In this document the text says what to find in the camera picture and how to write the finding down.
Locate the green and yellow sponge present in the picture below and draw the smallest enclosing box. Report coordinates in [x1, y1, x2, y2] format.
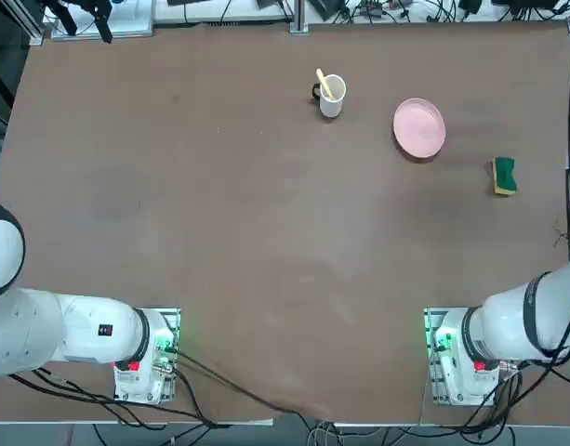
[490, 155, 519, 198]

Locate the white cup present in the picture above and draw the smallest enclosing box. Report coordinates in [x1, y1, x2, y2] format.
[310, 72, 348, 119]

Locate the black stand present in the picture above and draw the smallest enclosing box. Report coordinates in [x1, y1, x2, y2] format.
[41, 0, 115, 46]

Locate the pale yellow spoon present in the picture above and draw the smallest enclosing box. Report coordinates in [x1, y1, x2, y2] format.
[315, 67, 335, 100]

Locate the pink plate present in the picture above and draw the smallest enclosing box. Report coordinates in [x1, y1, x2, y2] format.
[391, 97, 448, 163]

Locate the aluminium frame post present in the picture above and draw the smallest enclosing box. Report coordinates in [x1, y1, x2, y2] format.
[25, 0, 47, 46]

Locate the aluminium camera post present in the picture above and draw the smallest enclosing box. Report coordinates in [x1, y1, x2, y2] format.
[289, 0, 311, 35]

